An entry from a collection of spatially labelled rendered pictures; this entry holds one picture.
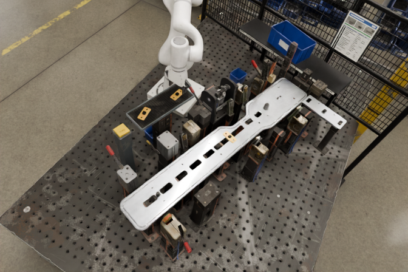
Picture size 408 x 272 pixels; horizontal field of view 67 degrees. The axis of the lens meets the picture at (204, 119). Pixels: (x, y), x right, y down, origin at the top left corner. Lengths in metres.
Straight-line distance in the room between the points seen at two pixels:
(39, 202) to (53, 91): 1.68
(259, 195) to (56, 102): 2.23
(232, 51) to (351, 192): 1.66
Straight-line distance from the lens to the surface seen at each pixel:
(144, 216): 1.56
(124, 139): 1.62
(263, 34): 2.49
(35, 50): 4.03
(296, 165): 2.18
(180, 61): 1.51
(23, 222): 2.03
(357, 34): 2.27
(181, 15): 1.58
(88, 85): 3.47
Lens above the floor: 2.47
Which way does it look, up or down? 52 degrees down
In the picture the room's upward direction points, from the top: 9 degrees clockwise
